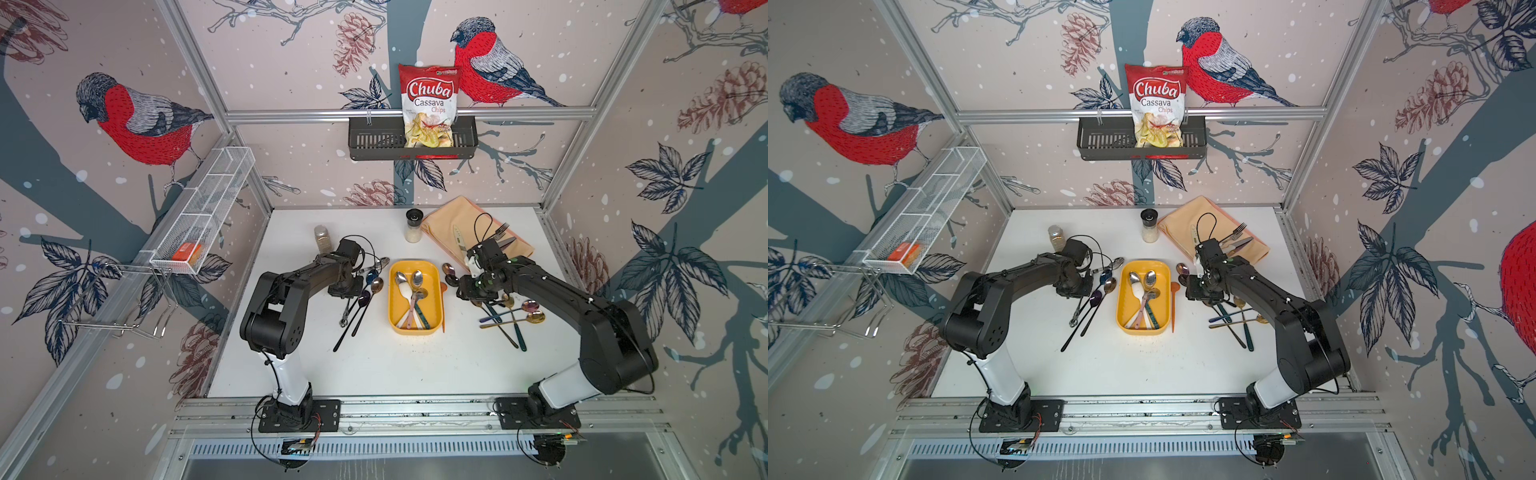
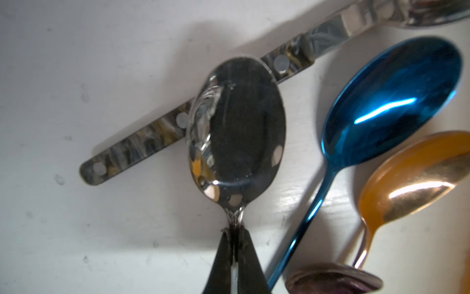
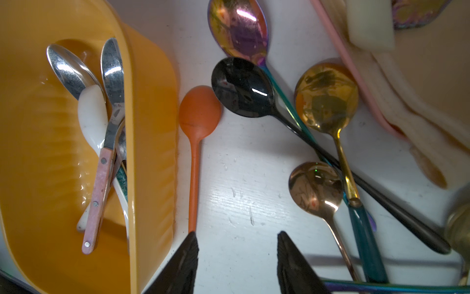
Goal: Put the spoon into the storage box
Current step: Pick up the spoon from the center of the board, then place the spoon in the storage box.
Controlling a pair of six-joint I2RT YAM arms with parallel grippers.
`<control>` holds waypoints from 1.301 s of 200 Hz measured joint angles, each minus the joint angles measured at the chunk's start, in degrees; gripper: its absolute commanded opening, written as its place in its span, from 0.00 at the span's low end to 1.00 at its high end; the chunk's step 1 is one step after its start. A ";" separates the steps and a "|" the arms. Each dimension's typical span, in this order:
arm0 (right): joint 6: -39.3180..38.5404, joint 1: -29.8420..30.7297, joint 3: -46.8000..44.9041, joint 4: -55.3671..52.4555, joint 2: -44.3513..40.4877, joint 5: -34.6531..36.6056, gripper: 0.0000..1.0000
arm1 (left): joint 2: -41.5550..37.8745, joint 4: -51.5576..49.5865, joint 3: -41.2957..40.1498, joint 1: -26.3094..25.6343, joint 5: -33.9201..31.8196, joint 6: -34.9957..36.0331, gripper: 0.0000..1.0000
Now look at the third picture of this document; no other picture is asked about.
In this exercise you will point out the iridescent rainbow spoon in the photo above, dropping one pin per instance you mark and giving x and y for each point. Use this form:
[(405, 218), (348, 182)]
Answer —
[(241, 30)]

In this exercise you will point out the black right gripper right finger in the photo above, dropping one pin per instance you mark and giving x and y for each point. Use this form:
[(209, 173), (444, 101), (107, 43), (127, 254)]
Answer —
[(294, 273)]

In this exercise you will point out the gold spoon long handle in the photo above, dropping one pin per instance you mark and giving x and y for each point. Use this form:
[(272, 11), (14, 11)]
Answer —
[(457, 234)]

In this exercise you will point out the orange plastic spoon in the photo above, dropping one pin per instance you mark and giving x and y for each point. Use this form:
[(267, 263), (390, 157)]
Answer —
[(199, 115)]

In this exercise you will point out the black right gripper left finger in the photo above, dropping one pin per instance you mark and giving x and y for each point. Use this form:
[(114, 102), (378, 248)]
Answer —
[(178, 276)]

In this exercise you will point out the steel spoon green handle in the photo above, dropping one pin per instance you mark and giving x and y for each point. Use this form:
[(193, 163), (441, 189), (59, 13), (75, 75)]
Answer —
[(70, 70)]

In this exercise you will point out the white ceramic spoon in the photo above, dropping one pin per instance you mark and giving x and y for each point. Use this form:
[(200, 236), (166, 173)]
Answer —
[(93, 121)]

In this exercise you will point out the yellow plastic storage box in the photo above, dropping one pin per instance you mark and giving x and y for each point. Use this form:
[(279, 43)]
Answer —
[(48, 169)]

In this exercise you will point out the gold spoon teal handle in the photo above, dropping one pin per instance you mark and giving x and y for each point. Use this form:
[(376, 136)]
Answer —
[(326, 100)]

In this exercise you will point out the black metal spoon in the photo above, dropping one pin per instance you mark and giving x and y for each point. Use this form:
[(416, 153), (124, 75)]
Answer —
[(246, 90)]

